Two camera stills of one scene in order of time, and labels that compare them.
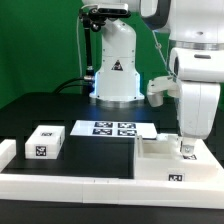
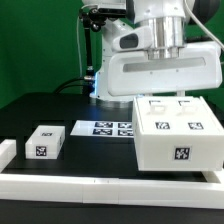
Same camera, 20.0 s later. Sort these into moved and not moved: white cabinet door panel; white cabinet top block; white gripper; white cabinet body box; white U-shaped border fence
Moved: white cabinet body box; white gripper; white cabinet door panel
Not moved: white U-shaped border fence; white cabinet top block
